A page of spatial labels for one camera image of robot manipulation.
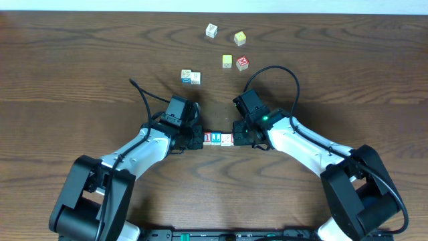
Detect red U block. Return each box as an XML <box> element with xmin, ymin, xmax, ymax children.
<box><xmin>203</xmin><ymin>132</ymin><xmax>211</xmax><ymax>145</ymax></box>

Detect white block red dots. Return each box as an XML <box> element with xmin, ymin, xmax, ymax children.
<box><xmin>221</xmin><ymin>133</ymin><xmax>231</xmax><ymax>146</ymax></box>

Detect blue J block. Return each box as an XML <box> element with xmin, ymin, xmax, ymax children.
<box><xmin>211</xmin><ymin>132</ymin><xmax>221</xmax><ymax>145</ymax></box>

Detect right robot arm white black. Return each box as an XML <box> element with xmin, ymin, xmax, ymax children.
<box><xmin>233</xmin><ymin>90</ymin><xmax>406</xmax><ymax>240</ymax></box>

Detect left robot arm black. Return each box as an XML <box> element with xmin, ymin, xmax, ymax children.
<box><xmin>48</xmin><ymin>96</ymin><xmax>204</xmax><ymax>240</ymax></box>

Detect red M block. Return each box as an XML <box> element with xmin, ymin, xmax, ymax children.
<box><xmin>236</xmin><ymin>56</ymin><xmax>249</xmax><ymax>71</ymax></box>

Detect yellow-green block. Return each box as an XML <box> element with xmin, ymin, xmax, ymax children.
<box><xmin>222</xmin><ymin>54</ymin><xmax>233</xmax><ymax>68</ymax></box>

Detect white block black text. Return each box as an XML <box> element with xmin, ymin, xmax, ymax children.
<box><xmin>191</xmin><ymin>72</ymin><xmax>201</xmax><ymax>85</ymax></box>

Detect white block blue picture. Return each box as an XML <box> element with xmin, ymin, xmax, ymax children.
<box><xmin>181</xmin><ymin>69</ymin><xmax>192</xmax><ymax>83</ymax></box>

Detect yellow block top right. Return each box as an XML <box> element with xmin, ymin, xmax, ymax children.
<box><xmin>234</xmin><ymin>31</ymin><xmax>247</xmax><ymax>46</ymax></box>

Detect white block top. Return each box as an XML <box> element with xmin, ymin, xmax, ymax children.
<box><xmin>205</xmin><ymin>23</ymin><xmax>218</xmax><ymax>38</ymax></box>

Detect left camera cable black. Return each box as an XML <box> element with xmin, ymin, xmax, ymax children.
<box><xmin>94</xmin><ymin>78</ymin><xmax>153</xmax><ymax>241</ymax></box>

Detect camera cable black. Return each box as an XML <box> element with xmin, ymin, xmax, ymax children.
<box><xmin>242</xmin><ymin>66</ymin><xmax>410</xmax><ymax>236</ymax></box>
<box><xmin>94</xmin><ymin>78</ymin><xmax>153</xmax><ymax>241</ymax></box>

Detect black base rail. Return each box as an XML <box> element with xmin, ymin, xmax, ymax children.
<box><xmin>138</xmin><ymin>229</ymin><xmax>321</xmax><ymax>241</ymax></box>

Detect right camera cable black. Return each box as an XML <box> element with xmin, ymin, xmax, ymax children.
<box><xmin>242</xmin><ymin>66</ymin><xmax>410</xmax><ymax>236</ymax></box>

